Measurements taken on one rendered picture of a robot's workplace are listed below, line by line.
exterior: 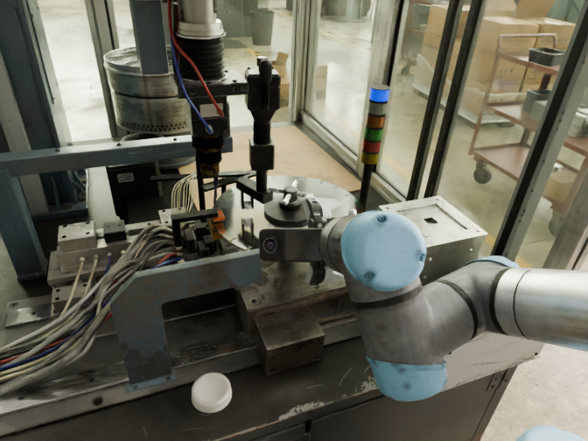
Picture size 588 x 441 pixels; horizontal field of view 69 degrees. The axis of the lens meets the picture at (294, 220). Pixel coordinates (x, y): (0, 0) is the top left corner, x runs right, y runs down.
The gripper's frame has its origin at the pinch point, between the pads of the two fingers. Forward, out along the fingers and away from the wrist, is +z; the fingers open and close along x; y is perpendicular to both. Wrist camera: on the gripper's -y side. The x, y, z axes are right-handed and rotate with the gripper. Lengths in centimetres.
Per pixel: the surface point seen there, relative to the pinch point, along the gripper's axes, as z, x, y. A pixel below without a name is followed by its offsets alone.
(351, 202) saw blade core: 20.4, 7.2, 14.5
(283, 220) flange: 13.8, 3.8, -1.8
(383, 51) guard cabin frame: 48, 53, 34
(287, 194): 14.3, 9.0, -0.7
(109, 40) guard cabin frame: 89, 72, -52
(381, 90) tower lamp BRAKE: 21.2, 32.7, 23.2
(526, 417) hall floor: 73, -72, 93
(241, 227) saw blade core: 13.9, 2.8, -10.2
